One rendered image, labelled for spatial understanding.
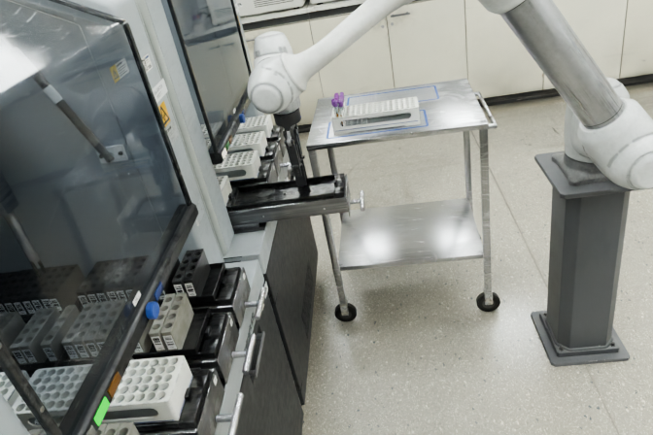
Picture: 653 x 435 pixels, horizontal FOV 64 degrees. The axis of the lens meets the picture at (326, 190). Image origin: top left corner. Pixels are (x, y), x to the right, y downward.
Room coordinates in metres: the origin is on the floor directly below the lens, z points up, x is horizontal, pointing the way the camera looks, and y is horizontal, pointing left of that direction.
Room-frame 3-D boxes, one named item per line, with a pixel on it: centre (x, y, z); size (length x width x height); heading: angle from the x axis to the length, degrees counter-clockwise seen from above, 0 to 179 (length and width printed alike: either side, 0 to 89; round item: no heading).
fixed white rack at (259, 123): (1.84, 0.30, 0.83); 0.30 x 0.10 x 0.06; 82
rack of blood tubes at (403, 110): (1.69, -0.22, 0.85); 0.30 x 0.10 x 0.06; 80
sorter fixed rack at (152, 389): (0.69, 0.47, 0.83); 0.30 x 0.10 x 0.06; 82
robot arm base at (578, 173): (1.35, -0.79, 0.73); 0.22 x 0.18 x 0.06; 172
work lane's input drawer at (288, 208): (1.37, 0.26, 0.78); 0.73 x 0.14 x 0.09; 82
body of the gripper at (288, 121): (1.39, 0.07, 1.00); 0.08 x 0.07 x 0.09; 172
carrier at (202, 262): (0.98, 0.32, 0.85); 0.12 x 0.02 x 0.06; 172
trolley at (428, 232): (1.80, -0.30, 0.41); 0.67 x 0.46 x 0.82; 80
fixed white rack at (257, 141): (1.69, 0.32, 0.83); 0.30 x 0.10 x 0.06; 82
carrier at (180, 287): (0.98, 0.35, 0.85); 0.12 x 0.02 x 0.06; 171
